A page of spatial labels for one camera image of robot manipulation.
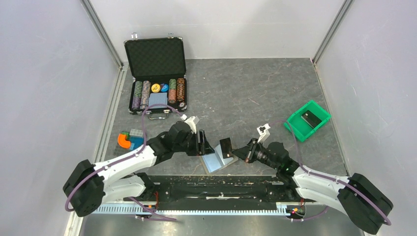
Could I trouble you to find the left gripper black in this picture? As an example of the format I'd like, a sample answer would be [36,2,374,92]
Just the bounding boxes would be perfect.
[173,129,215,156]

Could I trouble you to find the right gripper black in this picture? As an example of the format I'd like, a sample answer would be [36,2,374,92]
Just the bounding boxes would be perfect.
[231,138,279,171]

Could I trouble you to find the olive card holder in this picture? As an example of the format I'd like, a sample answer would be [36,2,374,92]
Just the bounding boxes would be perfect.
[200,145,238,175]

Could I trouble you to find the black credit card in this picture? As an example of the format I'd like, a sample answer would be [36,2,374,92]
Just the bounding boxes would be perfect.
[301,110,322,129]
[219,138,233,159]

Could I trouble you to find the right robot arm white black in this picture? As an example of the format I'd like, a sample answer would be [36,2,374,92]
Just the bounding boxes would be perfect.
[232,139,393,235]

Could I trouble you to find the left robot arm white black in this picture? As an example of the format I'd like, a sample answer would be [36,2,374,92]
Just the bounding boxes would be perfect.
[62,121,215,217]

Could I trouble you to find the blue playing card deck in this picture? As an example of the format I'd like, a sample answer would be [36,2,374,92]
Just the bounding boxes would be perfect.
[149,92,168,109]

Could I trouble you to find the green plastic bin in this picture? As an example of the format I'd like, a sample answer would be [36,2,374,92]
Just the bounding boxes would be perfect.
[284,100,331,142]

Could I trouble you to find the green orange chip stack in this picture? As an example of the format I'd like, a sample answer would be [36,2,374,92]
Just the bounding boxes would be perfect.
[168,79,177,104]

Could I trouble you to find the brown orange chip stack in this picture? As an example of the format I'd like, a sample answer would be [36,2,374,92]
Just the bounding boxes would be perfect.
[177,78,185,102]

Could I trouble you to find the blue dealer button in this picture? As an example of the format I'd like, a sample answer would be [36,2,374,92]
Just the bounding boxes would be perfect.
[160,84,169,92]

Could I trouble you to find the colourful toy block set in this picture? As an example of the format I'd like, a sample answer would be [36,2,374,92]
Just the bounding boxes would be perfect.
[113,129,144,156]

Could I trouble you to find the yellow dealer button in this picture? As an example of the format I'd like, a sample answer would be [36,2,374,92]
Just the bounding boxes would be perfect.
[151,83,161,93]

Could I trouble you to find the purple brown chip stack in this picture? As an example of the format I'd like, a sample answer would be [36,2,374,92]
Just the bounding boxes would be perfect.
[140,81,150,110]

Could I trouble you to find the purple green chip stack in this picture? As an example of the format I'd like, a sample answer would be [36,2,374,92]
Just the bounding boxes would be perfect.
[132,81,143,109]

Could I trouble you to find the black poker chip case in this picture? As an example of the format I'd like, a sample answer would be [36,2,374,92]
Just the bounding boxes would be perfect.
[124,37,188,115]

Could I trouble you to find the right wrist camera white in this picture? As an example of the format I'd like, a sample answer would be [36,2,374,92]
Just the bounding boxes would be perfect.
[257,123,270,144]

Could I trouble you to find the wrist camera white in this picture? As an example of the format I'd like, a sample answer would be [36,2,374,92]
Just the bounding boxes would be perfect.
[257,123,270,144]
[180,114,199,134]

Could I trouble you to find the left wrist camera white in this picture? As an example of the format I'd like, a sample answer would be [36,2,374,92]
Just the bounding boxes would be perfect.
[180,114,199,134]

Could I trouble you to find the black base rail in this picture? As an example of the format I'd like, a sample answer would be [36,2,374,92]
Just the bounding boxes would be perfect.
[135,176,301,210]

